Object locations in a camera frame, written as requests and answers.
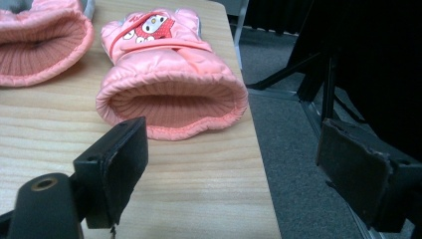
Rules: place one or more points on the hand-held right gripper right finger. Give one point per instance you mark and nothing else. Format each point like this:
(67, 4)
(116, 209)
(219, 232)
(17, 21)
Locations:
(355, 176)

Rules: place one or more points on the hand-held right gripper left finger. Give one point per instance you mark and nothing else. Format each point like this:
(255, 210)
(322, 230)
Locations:
(116, 166)

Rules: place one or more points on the pink padded glove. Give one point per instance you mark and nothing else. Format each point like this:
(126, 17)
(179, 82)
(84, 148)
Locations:
(43, 49)
(172, 66)

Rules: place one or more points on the black metal stand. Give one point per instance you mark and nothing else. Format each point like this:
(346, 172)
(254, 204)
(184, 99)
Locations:
(328, 83)

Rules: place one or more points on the dark curtain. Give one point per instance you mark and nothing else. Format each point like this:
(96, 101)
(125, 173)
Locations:
(275, 13)

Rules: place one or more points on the metal floor rail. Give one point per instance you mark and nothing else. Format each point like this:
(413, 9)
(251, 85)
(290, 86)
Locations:
(282, 94)

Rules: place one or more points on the white metal desk frame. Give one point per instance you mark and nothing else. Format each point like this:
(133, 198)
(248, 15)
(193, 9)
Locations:
(241, 26)

